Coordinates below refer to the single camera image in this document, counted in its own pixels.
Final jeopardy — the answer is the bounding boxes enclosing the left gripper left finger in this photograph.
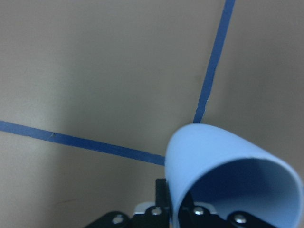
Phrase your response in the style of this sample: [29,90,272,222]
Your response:
[155,178,171,214]

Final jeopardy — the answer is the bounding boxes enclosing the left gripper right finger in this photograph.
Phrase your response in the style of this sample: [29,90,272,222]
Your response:
[180,192,194,214]

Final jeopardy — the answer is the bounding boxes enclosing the light blue plastic cup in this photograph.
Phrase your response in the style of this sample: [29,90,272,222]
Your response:
[165,123,304,228]

